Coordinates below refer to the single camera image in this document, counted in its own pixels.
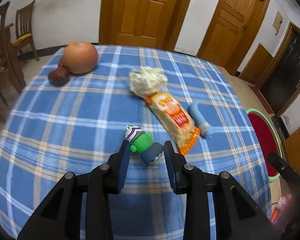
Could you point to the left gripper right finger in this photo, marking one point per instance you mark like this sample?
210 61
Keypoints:
237 216

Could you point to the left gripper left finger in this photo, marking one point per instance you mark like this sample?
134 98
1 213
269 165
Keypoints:
80 199

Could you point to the blue plastic tube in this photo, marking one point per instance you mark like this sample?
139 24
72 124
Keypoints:
202 124

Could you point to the green toy figure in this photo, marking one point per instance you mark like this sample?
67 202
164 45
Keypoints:
143 143

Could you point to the rice cracker snack packet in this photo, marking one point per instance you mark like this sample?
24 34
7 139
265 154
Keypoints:
177 122

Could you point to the orange object on floor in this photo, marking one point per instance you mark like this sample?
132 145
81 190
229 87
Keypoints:
280 207

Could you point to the wooden sideboard cabinet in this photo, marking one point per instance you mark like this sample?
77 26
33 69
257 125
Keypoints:
291 149

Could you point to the red basin green rim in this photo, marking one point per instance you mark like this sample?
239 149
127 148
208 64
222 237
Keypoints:
267 139

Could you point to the shoes by door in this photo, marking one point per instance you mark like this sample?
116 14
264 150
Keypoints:
280 127

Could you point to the red doormat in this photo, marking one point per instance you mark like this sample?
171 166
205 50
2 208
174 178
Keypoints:
261 99

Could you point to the blue plaid tablecloth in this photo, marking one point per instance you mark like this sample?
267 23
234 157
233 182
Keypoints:
76 127

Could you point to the dark entrance door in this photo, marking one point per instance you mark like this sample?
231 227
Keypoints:
281 84

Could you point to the dark red jujube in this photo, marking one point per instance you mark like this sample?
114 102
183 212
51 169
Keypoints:
59 76

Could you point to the small crumpled cream paper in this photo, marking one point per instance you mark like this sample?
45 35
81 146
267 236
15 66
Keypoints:
146 81

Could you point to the large apple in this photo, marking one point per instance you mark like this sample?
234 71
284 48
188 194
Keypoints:
80 58

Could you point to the near wooden chair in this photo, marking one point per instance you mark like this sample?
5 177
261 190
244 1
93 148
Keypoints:
8 72

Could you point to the wooden chair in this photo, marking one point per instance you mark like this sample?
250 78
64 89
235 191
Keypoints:
8 72
23 30

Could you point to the middle wooden door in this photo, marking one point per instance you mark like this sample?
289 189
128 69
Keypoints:
231 32

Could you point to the wooden door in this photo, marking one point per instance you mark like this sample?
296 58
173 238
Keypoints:
142 23
231 32

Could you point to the far wooden chair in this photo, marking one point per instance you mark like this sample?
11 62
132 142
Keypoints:
23 30

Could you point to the left wooden door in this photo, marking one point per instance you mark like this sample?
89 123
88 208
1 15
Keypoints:
142 23

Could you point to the small wooden wall cabinet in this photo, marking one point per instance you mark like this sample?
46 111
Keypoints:
257 66

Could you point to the wall electrical panel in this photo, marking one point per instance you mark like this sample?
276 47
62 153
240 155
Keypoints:
278 21

